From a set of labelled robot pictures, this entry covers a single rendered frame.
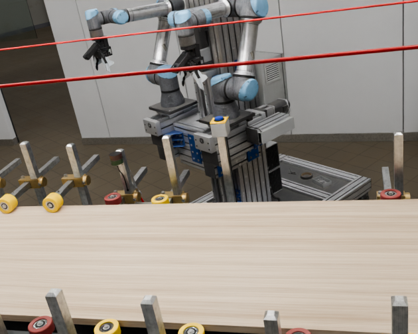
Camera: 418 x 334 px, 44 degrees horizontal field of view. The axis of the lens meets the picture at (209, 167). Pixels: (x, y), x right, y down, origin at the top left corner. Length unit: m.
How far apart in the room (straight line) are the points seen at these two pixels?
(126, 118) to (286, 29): 1.96
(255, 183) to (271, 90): 0.60
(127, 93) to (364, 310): 4.23
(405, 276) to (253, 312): 0.49
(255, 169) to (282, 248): 1.45
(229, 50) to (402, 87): 2.16
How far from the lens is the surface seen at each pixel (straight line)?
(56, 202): 2.51
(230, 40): 3.02
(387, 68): 4.76
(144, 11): 3.08
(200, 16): 2.45
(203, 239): 2.05
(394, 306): 1.29
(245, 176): 3.27
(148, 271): 1.94
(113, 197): 2.52
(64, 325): 1.58
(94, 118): 5.83
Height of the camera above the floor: 1.99
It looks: 24 degrees down
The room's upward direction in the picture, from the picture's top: 10 degrees counter-clockwise
